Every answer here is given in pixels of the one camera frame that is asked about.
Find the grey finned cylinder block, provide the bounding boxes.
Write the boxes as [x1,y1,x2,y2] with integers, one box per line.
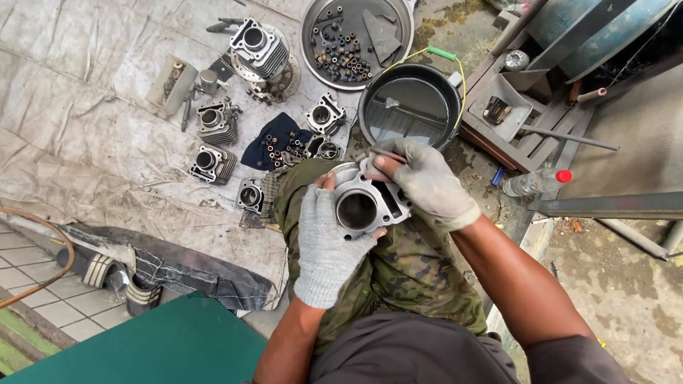
[196,98,243,146]
[305,92,348,137]
[188,144,239,187]
[235,177,266,214]
[306,134,345,162]

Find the wooden pallet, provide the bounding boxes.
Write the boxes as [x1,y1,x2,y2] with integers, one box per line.
[459,27,596,175]

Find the orange hose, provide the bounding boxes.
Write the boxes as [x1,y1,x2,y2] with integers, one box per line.
[0,207,76,310]

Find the round metal cap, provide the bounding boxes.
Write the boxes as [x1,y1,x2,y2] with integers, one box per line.
[503,49,530,72]

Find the person's left hand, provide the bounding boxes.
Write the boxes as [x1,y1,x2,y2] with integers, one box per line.
[293,171,387,310]

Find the grey tarpaulin sheet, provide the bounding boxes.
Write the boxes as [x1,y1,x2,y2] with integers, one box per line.
[0,0,364,313]

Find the person's grey shirt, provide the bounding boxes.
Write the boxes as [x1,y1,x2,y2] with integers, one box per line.
[307,311,633,384]

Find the dark blue cloth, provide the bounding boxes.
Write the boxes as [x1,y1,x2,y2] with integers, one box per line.
[240,111,315,172]

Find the grey plastic tray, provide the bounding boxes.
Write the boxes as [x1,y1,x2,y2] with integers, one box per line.
[468,73,534,143]

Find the large finned engine cylinder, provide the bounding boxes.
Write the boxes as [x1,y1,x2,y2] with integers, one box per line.
[229,17,291,81]

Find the round metal hub plate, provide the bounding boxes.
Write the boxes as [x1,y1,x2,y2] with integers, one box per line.
[229,24,302,105]

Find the small black cardboard box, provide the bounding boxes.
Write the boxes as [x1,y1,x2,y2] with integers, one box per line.
[482,96,514,127]

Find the black handle tool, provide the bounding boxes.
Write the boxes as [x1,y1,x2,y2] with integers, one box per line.
[205,17,245,34]

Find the green board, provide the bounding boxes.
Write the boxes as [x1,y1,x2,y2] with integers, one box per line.
[0,290,269,384]

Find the black bucket with yellow handle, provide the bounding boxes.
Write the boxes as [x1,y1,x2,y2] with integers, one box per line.
[357,45,468,153]

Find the blue metal drum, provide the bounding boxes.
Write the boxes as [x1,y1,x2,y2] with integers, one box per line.
[525,0,683,84]

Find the grey gasket sheet piece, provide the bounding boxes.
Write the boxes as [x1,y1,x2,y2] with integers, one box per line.
[362,8,402,67]

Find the checked cloth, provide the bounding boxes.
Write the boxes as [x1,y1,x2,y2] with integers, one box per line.
[259,152,306,225]

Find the beige plastic container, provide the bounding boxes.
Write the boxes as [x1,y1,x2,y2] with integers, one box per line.
[145,53,200,117]

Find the thin metal rod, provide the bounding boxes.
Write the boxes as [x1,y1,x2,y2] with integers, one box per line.
[520,124,620,152]

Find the grey metal pipe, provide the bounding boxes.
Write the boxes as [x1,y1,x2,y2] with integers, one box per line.
[489,0,551,59]

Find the black striped sandal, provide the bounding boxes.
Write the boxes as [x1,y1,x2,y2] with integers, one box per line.
[125,272,164,318]
[55,246,129,292]

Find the round metal tray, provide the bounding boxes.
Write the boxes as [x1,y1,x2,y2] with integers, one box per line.
[300,0,416,91]

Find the dark denim cloth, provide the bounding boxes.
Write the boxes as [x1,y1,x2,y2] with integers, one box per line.
[55,222,276,312]

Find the silver engine cylinder block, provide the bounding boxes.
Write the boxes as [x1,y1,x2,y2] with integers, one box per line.
[325,159,414,241]

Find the grey metal frame tube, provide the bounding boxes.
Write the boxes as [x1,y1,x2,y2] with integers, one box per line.
[594,218,683,262]

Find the person's right hand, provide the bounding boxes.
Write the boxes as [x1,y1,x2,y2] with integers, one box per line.
[364,138,482,233]

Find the pile of nuts and bushings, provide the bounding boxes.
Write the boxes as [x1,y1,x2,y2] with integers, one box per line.
[309,5,374,84]

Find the clear bottle with red cap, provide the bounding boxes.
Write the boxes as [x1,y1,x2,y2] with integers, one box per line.
[501,168,573,198]

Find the heap of small brass bushings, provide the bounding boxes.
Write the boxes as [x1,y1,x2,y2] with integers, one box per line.
[264,132,308,169]

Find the rusty chain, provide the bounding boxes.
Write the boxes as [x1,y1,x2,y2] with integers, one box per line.
[163,62,186,100]

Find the small metal piston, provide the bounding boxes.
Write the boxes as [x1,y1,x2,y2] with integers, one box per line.
[199,69,220,97]

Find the person's camouflage trousers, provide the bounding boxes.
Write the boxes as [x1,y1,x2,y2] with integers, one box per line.
[273,158,489,357]

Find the metal angle bar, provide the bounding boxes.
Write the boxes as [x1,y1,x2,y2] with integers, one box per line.
[528,191,683,221]

